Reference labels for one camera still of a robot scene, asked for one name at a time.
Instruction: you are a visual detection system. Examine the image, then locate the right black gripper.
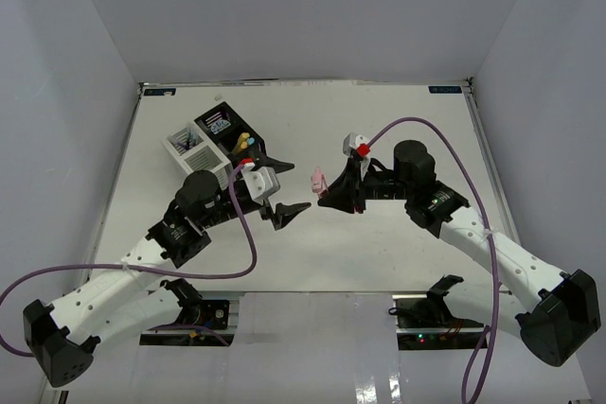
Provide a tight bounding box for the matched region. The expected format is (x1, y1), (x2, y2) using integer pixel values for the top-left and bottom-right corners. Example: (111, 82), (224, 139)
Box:
(317, 158), (413, 214)

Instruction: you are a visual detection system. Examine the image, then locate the pink highlighter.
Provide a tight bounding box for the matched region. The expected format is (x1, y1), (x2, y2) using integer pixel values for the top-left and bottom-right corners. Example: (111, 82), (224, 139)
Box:
(311, 167), (329, 198)

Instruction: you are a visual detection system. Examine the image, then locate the blue gel pen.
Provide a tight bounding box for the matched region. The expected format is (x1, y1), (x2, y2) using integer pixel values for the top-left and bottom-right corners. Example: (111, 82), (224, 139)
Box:
(186, 125), (197, 149)

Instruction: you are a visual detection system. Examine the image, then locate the pale yellow highlighter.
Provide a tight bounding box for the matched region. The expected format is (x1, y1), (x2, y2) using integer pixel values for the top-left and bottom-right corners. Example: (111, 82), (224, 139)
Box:
(235, 132), (250, 150)

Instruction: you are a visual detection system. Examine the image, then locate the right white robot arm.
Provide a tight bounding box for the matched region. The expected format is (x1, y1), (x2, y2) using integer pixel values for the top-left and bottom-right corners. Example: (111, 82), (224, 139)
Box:
(318, 133), (601, 367)

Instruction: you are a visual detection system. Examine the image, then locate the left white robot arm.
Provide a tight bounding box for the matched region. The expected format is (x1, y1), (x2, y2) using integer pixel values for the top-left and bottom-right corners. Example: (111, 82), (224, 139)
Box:
(23, 153), (310, 388)

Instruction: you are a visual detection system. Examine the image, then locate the black mesh pen holder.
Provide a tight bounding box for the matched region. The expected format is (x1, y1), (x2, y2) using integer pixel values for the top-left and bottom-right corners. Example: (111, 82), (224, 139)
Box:
(194, 101), (267, 167)

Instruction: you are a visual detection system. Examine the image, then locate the white slotted pen holder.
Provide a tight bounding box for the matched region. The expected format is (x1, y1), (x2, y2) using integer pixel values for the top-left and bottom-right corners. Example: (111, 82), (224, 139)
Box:
(162, 122), (233, 190)

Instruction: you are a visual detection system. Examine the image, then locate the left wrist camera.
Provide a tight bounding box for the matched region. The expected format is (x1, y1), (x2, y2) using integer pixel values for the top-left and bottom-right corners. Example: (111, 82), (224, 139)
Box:
(241, 158), (281, 205)

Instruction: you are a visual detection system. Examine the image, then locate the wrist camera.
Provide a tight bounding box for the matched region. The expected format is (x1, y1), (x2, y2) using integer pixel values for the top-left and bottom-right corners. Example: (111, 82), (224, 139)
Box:
(241, 158), (281, 205)
(342, 132), (370, 157)

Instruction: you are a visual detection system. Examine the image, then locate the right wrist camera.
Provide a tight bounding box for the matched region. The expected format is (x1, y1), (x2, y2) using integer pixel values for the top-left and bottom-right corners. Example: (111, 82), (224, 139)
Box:
(342, 132), (370, 157)

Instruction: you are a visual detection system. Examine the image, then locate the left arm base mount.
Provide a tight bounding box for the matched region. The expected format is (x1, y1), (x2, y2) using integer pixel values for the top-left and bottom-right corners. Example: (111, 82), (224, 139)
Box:
(139, 299), (236, 347)

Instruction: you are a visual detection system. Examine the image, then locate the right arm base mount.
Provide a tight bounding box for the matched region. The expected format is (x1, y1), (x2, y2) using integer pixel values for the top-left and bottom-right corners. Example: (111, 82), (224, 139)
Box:
(388, 297), (484, 352)

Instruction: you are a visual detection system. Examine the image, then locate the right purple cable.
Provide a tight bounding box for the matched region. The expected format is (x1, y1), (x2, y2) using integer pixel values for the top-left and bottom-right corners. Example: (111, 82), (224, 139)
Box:
(366, 117), (503, 403)

